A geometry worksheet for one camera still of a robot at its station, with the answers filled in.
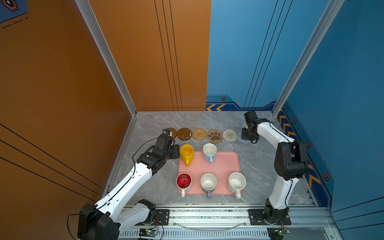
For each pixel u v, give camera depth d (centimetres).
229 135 105
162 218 73
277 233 70
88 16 72
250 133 80
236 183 83
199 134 106
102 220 38
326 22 74
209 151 92
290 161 51
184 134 105
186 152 94
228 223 72
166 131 71
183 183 83
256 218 72
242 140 89
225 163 91
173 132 109
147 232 71
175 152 72
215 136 105
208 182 84
